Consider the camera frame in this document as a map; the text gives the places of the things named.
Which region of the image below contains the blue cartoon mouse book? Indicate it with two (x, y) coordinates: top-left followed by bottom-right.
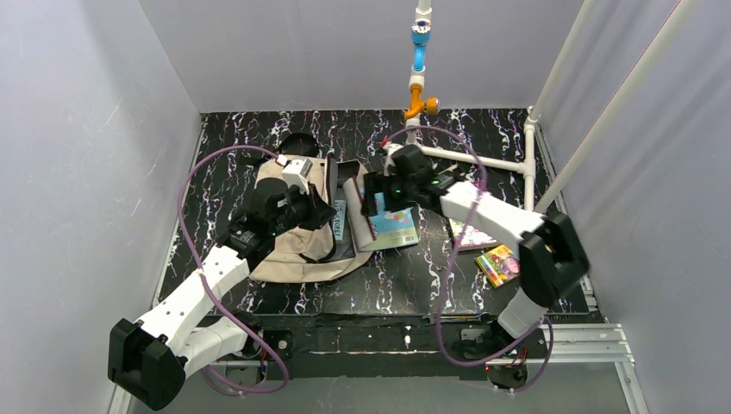
(342, 177), (419, 252)

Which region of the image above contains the beige canvas backpack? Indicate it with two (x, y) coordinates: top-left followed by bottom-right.
(249, 133), (372, 284)

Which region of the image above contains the purple 117-storey treehouse book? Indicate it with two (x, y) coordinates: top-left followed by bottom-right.
(448, 219), (500, 252)

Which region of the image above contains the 143-storey treehouse book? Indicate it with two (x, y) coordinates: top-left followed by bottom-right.
(332, 199), (347, 245)

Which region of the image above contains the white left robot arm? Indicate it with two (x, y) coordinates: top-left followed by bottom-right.
(108, 179), (335, 411)

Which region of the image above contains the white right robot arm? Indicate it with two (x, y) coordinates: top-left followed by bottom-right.
(361, 145), (590, 339)

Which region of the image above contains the colourful crayon box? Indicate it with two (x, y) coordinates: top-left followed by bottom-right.
(476, 245), (520, 288)

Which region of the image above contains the blue orange pipe fitting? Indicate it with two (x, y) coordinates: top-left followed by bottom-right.
(404, 18), (440, 120)

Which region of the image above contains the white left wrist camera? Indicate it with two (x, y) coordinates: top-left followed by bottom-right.
(276, 154), (313, 194)

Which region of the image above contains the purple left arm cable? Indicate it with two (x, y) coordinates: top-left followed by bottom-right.
(177, 145), (291, 398)

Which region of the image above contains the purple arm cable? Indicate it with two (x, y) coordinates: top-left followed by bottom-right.
(379, 125), (554, 394)
(177, 145), (291, 398)

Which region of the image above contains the white PVC pipe frame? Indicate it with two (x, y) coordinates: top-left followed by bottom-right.
(403, 0), (704, 216)

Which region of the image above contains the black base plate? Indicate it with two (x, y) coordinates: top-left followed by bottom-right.
(244, 313), (547, 385)

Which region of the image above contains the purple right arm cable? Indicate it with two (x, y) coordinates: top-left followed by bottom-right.
(379, 125), (554, 394)

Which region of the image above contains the aluminium rail frame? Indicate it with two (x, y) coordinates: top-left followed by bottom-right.
(108, 323), (649, 413)

